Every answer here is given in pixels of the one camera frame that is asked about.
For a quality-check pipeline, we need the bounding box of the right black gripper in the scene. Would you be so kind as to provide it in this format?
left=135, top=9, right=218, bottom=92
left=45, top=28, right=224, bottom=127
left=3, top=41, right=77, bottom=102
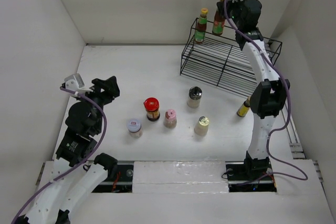
left=217, top=0, right=246, bottom=28

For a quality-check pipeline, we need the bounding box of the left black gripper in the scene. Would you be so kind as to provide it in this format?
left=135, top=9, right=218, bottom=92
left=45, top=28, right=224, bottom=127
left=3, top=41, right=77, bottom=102
left=76, top=76, right=119, bottom=133

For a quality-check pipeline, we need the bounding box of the red green sauce bottle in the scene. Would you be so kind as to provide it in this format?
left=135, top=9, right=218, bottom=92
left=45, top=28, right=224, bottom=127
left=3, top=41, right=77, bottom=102
left=212, top=0, right=225, bottom=36

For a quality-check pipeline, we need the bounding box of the green label sauce bottle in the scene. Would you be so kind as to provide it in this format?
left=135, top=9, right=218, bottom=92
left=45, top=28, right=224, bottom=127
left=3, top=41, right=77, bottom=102
left=194, top=8, right=208, bottom=44

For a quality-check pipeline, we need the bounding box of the red lid dark jar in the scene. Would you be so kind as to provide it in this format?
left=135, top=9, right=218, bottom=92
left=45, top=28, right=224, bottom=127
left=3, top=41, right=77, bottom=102
left=143, top=97, right=160, bottom=122

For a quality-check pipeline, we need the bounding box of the black cap spice shaker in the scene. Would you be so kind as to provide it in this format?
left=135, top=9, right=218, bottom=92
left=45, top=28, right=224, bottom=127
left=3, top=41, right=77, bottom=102
left=187, top=86, right=202, bottom=109

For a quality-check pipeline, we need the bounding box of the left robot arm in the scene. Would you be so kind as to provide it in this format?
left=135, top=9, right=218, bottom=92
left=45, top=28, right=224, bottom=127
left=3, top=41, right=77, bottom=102
left=12, top=73, right=120, bottom=223

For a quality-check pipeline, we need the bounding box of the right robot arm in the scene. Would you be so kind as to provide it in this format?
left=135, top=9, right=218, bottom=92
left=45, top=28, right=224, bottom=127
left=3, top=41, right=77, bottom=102
left=217, top=0, right=290, bottom=182

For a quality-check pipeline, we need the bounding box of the white lid glass jar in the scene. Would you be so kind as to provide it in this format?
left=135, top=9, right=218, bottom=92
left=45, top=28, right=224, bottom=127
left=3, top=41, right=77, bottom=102
left=127, top=119, right=143, bottom=138

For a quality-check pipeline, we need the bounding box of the pink cap spice shaker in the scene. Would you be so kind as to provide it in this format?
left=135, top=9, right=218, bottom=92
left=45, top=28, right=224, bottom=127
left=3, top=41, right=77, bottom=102
left=164, top=109, right=177, bottom=129

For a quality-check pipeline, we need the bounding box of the yellow cap spice shaker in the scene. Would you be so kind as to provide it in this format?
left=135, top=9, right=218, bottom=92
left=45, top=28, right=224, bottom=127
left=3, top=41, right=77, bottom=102
left=194, top=116, right=209, bottom=136

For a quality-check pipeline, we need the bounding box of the small yellow brown bottle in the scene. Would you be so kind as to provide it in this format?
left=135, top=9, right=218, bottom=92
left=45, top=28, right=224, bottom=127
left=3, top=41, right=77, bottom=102
left=236, top=97, right=250, bottom=118

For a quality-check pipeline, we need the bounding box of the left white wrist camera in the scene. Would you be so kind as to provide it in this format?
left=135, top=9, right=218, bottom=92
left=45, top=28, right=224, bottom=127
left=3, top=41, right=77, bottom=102
left=64, top=73, right=85, bottom=92

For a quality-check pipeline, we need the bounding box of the black wire rack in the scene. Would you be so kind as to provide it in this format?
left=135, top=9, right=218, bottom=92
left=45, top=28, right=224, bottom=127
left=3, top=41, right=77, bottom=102
left=179, top=18, right=283, bottom=97

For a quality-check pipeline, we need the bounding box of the black mounting rail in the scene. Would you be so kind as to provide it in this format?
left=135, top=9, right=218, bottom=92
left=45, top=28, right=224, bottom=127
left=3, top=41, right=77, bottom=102
left=93, top=161, right=277, bottom=194

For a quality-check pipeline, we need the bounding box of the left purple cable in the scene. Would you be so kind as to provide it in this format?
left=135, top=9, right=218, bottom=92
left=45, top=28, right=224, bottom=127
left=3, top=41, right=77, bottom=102
left=12, top=86, right=109, bottom=224

